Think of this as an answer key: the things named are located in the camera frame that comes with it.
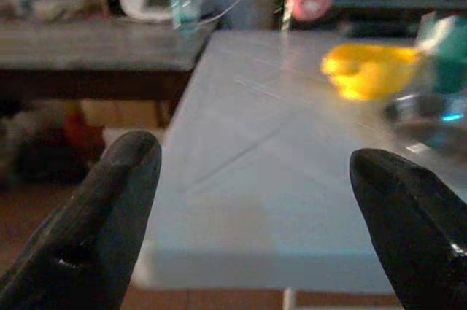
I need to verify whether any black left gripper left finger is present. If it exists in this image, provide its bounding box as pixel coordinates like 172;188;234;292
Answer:
0;130;163;310

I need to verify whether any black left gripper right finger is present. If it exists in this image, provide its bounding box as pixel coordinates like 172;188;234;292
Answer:
349;147;467;310

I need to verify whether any yellow plastic cup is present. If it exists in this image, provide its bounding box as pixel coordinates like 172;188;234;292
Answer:
320;42;424;101

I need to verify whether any dark wooden side table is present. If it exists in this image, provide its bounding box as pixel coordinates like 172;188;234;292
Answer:
0;18;220;106

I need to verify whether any teal green cup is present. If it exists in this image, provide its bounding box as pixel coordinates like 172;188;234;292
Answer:
415;14;467;95

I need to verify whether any white cable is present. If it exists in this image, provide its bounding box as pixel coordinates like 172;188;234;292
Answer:
198;0;289;23

